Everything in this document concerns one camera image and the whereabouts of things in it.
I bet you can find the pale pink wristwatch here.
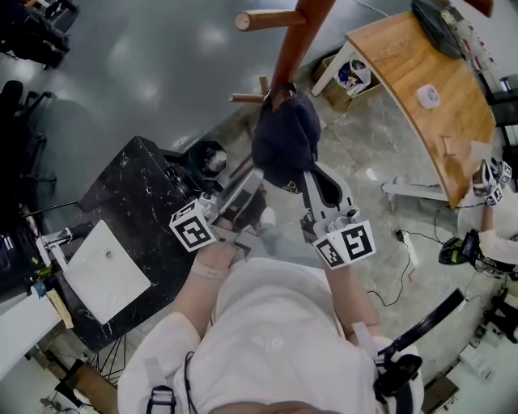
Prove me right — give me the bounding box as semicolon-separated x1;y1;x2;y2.
192;260;227;282

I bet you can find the curved wooden desk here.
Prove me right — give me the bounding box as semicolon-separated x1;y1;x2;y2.
310;11;498;209

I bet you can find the white tape roll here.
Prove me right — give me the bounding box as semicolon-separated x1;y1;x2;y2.
416;83;441;109

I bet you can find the white sink basin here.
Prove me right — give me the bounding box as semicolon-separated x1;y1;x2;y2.
63;219;151;325

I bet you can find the black green device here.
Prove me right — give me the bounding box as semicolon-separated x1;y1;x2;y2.
439;228;482;268

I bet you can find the black trash bin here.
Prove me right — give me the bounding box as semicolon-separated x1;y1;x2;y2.
188;139;230;193

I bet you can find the white cabinet top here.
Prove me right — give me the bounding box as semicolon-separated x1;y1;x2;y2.
0;290;64;381

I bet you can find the thin black chest cable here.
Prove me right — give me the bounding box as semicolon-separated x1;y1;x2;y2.
184;350;196;414

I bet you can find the brown wooden coat rack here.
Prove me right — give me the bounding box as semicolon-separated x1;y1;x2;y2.
229;0;338;179

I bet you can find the white paper note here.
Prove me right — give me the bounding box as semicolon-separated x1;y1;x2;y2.
469;139;495;162

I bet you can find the person's left forearm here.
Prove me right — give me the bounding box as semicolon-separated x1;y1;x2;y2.
165;242;240;328

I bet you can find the black strap buckle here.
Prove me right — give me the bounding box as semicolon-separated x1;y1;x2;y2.
149;384;177;414

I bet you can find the light wooden block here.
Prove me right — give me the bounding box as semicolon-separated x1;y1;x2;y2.
47;289;74;329

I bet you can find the black marble sink table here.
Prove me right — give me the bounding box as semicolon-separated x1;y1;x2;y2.
76;135;227;353

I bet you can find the person's white shirt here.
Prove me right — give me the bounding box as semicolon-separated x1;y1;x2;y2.
117;256;424;414

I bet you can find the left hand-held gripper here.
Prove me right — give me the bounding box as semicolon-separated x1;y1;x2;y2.
168;168;266;260

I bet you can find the chrome faucet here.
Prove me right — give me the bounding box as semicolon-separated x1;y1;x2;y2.
35;225;88;270

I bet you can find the dark navy cap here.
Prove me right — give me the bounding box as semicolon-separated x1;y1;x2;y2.
251;80;351;204

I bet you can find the person's right forearm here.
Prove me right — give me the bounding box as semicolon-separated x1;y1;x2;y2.
323;264;381;344

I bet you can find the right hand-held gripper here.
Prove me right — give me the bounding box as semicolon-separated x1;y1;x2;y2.
299;163;377;270

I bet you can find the black power adapter cable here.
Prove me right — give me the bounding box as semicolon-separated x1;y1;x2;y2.
366;201;443;308

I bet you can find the black shoulder strap bar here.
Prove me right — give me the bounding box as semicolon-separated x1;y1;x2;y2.
374;287;465;405

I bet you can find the wooden wire-leg side table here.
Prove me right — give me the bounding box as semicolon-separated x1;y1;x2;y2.
54;335;130;414

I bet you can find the black bag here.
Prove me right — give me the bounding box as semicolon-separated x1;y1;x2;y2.
410;0;465;60

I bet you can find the black printer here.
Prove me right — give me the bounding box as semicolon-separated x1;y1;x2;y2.
0;193;45;296

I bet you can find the white plastic bag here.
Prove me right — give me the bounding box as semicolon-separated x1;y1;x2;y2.
338;59;372;96

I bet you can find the cardboard box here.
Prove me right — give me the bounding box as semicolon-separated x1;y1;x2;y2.
310;54;384;112

